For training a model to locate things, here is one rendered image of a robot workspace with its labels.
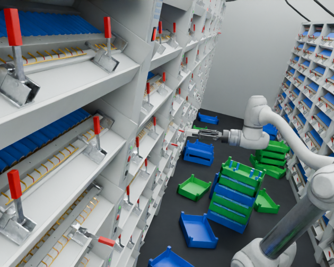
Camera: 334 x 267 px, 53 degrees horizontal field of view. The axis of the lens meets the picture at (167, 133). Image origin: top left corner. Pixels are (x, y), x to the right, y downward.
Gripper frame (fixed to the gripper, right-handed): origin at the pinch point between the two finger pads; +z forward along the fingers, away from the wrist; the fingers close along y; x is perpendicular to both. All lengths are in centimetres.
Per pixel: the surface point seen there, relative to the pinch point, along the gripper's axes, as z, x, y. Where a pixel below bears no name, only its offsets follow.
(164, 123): 11.0, -13.1, 30.9
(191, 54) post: 8, -39, -39
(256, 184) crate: -46, 48, -48
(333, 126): -108, 15, -108
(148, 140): 13, -11, 52
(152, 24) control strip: 4, -57, 98
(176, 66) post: 7, -39, 31
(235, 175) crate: -30, 46, -53
